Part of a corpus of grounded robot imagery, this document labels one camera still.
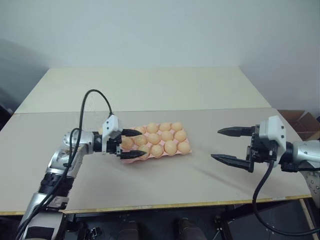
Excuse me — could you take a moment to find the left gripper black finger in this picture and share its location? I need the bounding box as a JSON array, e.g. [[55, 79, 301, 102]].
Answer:
[[121, 128, 143, 138], [119, 150, 149, 161]]

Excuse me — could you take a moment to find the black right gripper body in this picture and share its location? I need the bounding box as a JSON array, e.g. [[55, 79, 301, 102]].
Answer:
[[246, 132, 278, 166]]

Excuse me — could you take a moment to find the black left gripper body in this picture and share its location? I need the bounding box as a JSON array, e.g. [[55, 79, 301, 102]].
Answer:
[[107, 129, 125, 158]]

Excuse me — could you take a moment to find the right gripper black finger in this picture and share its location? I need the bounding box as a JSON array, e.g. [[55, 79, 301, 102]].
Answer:
[[217, 125, 260, 138], [210, 153, 255, 174]]

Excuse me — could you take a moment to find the pink egg tray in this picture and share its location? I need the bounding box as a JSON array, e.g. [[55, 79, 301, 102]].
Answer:
[[119, 121, 193, 166]]

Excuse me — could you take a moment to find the brown cardboard box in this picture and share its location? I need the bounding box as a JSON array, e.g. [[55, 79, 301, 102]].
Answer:
[[277, 109, 320, 142]]

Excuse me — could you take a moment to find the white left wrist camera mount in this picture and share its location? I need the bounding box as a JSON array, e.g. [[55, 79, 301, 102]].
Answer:
[[101, 114, 124, 154]]

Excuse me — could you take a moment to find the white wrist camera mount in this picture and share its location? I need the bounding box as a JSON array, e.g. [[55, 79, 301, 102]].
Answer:
[[101, 114, 124, 154], [258, 115, 287, 168]]

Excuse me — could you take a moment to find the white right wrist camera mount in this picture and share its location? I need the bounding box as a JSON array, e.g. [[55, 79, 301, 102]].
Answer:
[[258, 115, 287, 168]]

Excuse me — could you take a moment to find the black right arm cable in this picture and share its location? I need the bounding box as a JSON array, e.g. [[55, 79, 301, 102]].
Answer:
[[251, 159, 320, 237]]

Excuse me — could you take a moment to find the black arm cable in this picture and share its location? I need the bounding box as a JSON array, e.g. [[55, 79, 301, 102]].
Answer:
[[251, 159, 320, 237], [14, 89, 114, 240]]

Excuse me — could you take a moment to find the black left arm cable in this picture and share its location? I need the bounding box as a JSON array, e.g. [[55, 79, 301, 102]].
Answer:
[[14, 89, 114, 240]]

